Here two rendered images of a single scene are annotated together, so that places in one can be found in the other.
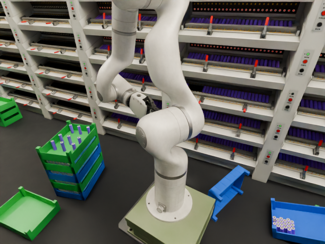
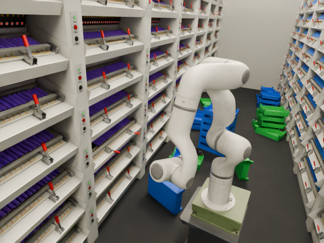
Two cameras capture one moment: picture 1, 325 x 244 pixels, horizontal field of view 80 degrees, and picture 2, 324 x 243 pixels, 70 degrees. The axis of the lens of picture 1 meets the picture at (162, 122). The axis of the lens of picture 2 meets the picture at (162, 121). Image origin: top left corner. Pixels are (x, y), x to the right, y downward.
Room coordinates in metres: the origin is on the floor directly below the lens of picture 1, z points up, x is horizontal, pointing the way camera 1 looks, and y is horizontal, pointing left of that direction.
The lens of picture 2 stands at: (0.93, 0.95, 1.30)
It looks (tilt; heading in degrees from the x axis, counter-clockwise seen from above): 25 degrees down; 265
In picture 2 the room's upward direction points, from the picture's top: 4 degrees clockwise
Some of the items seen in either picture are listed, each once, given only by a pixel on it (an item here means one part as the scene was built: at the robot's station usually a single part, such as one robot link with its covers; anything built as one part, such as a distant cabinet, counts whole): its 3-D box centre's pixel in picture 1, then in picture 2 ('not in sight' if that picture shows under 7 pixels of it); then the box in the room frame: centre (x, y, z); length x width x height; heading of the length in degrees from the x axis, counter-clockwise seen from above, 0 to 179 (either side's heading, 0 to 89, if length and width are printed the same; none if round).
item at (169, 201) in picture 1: (169, 185); (219, 185); (0.51, -0.03, 0.47); 0.19 x 0.19 x 0.18
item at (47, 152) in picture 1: (69, 139); not in sight; (0.94, 0.56, 0.36); 0.30 x 0.20 x 0.08; 170
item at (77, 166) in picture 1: (73, 149); not in sight; (0.94, 0.56, 0.28); 0.30 x 0.20 x 0.08; 170
